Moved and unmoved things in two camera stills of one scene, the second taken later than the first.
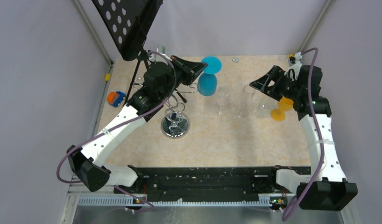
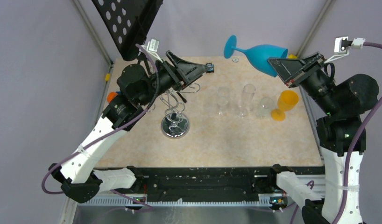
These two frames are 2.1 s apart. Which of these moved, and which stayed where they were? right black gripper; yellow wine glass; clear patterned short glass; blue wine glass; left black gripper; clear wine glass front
Moved: right black gripper; blue wine glass
Stayed: yellow wine glass; left black gripper; clear wine glass front; clear patterned short glass
